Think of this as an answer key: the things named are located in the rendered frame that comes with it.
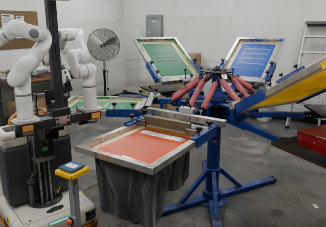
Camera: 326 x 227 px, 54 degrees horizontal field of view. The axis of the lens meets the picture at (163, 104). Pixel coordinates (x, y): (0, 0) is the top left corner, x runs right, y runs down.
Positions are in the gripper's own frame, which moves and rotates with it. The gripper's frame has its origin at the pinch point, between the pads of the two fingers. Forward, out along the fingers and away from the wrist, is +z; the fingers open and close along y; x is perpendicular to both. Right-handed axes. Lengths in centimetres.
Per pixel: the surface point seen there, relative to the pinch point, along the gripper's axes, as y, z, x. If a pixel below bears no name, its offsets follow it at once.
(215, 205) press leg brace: -17, 139, -85
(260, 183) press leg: -1, 156, -162
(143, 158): -79, 54, -4
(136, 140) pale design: -51, 48, -16
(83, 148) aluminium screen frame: -55, 38, 21
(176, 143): -71, 57, -33
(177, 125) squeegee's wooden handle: -61, 48, -44
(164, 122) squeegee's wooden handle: -52, 44, -41
